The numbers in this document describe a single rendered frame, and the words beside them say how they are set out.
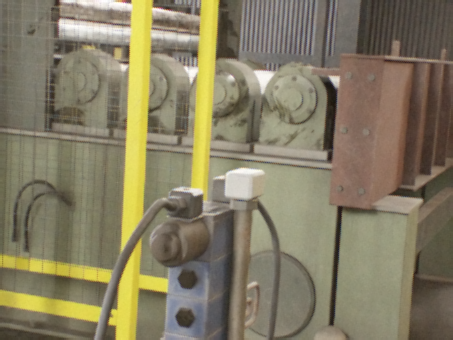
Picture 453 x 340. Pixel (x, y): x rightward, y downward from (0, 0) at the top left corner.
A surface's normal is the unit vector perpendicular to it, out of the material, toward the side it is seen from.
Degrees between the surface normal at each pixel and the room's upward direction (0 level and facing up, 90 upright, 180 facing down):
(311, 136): 90
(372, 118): 90
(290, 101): 90
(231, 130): 90
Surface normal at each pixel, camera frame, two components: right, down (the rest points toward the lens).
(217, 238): 0.93, 0.11
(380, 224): -0.37, 0.10
